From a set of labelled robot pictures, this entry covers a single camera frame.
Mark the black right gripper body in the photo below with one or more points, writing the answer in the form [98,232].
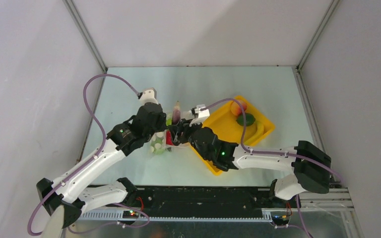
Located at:
[180,134]

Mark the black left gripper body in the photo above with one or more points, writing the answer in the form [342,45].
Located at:
[161,126]

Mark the red apple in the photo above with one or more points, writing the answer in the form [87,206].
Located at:
[169,140]

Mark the purple eggplant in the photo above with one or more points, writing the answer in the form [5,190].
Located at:
[176,114]

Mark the clear zip top bag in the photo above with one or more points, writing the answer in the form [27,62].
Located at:
[162,135]

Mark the light green cabbage ball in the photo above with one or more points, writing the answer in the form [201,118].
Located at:
[157,146]

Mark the bumpy green custard apple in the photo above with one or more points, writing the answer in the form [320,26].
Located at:
[168,121]

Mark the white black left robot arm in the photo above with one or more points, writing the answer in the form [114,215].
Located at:
[72,190]

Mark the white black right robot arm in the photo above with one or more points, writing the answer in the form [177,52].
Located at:
[307,166]

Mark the yellow plastic tray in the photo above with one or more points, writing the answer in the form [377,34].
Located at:
[224,125]

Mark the pink orange peach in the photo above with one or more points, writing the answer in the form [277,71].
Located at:
[238,107]

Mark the dark green avocado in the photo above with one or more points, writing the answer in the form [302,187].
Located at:
[245,119]

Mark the yellow banana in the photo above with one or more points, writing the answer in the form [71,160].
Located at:
[253,134]

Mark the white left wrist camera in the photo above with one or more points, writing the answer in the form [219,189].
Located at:
[148,95]

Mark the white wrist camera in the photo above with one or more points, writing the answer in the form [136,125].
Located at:
[200,113]
[148,95]

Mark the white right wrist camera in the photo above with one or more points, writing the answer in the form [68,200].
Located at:
[200,113]

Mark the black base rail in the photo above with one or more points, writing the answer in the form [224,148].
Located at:
[205,201]

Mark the grey slotted cable duct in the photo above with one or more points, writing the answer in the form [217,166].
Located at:
[129,215]

